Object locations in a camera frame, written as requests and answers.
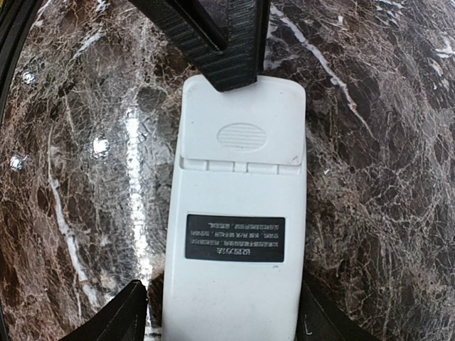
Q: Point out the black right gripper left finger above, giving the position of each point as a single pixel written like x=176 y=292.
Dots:
x=123 y=318

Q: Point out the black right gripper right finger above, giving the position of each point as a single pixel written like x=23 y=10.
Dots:
x=319 y=318

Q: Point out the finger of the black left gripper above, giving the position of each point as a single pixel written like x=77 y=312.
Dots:
x=229 y=58

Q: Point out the white battery cover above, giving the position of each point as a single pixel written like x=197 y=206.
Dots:
x=260 y=123

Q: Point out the white remote control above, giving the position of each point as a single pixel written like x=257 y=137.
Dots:
x=234 y=250

